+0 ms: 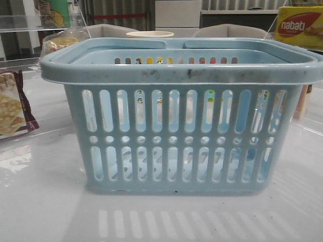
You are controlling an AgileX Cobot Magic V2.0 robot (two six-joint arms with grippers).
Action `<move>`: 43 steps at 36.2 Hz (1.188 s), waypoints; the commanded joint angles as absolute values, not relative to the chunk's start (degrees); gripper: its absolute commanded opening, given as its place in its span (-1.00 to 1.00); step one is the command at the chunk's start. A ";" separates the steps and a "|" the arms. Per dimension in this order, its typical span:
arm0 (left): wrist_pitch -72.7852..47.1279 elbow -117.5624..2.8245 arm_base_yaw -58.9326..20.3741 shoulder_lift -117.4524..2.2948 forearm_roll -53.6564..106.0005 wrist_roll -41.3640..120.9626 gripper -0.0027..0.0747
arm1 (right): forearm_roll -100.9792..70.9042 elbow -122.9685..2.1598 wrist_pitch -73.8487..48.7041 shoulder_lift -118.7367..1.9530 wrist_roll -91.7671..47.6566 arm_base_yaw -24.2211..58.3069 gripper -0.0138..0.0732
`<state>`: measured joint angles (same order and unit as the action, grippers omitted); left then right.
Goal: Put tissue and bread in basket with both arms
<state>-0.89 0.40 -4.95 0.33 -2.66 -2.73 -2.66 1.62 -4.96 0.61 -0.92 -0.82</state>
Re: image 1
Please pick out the bread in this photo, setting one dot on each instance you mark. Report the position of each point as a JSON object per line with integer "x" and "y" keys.
{"x": 57, "y": 41}

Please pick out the green yellow cartoon box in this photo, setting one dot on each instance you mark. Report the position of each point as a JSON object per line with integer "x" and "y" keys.
{"x": 53, "y": 13}

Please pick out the yellow nabati wafer box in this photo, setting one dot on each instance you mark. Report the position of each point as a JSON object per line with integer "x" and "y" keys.
{"x": 300, "y": 26}

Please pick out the clear acrylic left shelf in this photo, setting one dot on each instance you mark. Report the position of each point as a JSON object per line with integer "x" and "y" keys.
{"x": 22, "y": 37}

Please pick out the white cabinet in background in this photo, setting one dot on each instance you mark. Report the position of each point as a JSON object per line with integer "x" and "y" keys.
{"x": 177, "y": 14}

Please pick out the beige right chair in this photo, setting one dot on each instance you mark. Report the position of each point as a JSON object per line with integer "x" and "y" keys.
{"x": 230, "y": 30}

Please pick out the beige left chair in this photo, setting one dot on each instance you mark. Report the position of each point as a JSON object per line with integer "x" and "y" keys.
{"x": 107, "y": 30}

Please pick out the maroon cracker package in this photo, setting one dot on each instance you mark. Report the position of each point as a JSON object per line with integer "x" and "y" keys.
{"x": 16, "y": 113}

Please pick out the beige chair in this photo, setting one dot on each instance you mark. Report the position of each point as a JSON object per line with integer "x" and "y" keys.
{"x": 107, "y": 30}
{"x": 230, "y": 30}

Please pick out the light blue plastic basket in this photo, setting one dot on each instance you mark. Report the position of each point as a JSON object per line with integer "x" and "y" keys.
{"x": 181, "y": 115}

